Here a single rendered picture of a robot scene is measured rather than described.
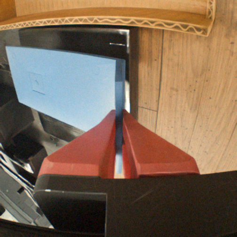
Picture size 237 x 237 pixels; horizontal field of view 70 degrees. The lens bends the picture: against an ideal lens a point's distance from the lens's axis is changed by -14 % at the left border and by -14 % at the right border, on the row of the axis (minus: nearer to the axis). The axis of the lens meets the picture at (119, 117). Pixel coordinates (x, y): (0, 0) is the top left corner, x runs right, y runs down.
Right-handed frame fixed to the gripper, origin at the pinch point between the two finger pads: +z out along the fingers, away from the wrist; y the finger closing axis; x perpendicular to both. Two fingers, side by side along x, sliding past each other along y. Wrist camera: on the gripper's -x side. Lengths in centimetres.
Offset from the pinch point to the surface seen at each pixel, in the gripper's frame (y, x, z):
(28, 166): 13.6, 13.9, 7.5
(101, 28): 1.5, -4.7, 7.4
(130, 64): -1.1, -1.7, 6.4
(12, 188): 313, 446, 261
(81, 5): 3.7, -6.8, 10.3
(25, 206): 254, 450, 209
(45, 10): 8.5, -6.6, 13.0
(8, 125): 18.8, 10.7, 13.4
